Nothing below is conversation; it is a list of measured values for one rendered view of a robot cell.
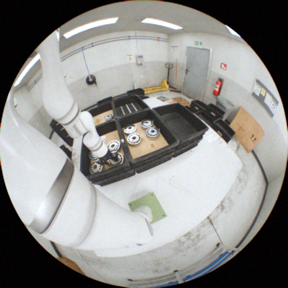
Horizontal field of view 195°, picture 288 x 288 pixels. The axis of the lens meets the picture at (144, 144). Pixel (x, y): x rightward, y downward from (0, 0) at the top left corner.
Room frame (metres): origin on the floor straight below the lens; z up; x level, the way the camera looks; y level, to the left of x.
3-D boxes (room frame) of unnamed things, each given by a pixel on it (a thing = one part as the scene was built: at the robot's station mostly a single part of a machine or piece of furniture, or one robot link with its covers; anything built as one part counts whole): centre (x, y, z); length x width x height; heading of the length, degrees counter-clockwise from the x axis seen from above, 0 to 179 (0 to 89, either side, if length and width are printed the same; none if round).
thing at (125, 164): (0.32, 0.28, 0.92); 0.40 x 0.30 x 0.02; 16
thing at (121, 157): (0.23, 0.18, 0.86); 0.10 x 0.10 x 0.01
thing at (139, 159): (0.40, -0.01, 0.92); 0.40 x 0.30 x 0.02; 16
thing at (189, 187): (0.47, -0.01, 0.35); 1.60 x 1.60 x 0.70; 20
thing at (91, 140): (0.22, 0.21, 1.12); 0.09 x 0.07 x 0.15; 124
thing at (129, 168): (0.32, 0.28, 0.87); 0.40 x 0.30 x 0.11; 16
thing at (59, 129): (1.40, 1.66, 0.45); 0.60 x 0.45 x 0.90; 20
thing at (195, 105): (1.52, -1.43, 0.31); 0.40 x 0.30 x 0.34; 20
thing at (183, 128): (0.48, -0.30, 0.87); 0.40 x 0.30 x 0.11; 16
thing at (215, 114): (1.15, -1.58, 0.37); 0.42 x 0.34 x 0.46; 20
